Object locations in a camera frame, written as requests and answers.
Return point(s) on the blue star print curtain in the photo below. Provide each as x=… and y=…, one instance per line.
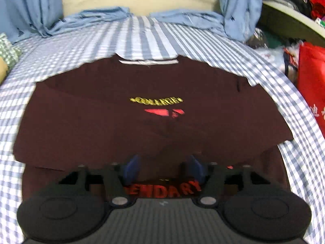
x=28, y=5
x=241, y=7

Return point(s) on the red fabric bag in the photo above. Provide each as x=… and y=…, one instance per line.
x=311, y=81

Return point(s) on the blue white checkered bed sheet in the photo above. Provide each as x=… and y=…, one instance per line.
x=157, y=40

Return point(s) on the maroon printed t-shirt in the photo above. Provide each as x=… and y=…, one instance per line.
x=101, y=106

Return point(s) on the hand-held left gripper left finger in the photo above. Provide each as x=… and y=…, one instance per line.
x=131, y=169

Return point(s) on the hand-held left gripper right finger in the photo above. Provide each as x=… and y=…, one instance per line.
x=196, y=169

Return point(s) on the green checkered pillow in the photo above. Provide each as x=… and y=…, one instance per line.
x=9, y=48

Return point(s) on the yellow avocado print pillow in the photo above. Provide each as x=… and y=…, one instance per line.
x=3, y=70

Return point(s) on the cream curved shelf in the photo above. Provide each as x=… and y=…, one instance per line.
x=289, y=22

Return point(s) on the clear plastic bag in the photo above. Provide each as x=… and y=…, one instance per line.
x=260, y=39

